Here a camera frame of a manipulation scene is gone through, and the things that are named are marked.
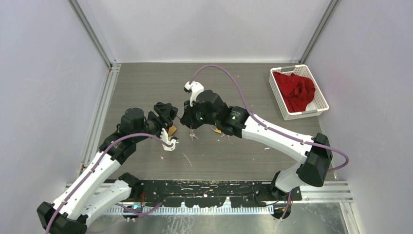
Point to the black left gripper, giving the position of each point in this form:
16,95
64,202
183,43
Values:
164,120

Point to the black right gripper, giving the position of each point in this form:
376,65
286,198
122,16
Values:
188,117

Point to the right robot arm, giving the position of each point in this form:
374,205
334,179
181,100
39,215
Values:
311,154

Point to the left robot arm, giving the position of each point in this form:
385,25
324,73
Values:
78,207

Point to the silver key bunch centre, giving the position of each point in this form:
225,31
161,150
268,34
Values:
192,134

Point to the large brass padlock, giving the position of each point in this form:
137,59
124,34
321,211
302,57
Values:
172,130

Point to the small brass padlock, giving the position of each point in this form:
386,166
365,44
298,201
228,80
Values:
216,130

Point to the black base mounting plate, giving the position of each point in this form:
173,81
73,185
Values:
204,193

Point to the white perforated plastic basket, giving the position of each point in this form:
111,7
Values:
315,108

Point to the red cloth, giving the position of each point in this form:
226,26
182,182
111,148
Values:
297,91

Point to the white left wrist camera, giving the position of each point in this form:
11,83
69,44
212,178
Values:
169,142

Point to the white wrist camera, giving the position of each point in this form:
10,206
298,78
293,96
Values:
194,89
169,142

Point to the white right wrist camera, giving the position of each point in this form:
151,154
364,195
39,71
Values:
194,89

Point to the aluminium front rail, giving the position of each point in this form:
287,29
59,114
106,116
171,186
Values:
133,209

